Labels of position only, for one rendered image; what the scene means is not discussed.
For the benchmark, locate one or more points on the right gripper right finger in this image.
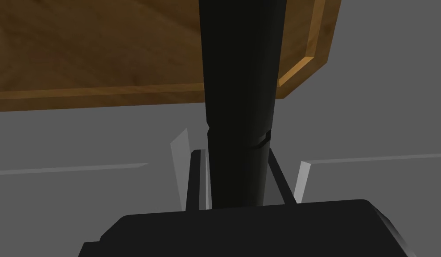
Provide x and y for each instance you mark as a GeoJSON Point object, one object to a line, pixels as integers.
{"type": "Point", "coordinates": [280, 184]}

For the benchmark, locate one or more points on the black long cylinder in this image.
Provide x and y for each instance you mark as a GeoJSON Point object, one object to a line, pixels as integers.
{"type": "Point", "coordinates": [240, 107]}

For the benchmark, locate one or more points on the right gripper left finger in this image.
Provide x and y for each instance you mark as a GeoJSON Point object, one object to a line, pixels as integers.
{"type": "Point", "coordinates": [196, 182]}

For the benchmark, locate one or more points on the brown wooden table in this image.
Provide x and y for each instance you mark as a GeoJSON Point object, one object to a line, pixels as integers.
{"type": "Point", "coordinates": [99, 46]}

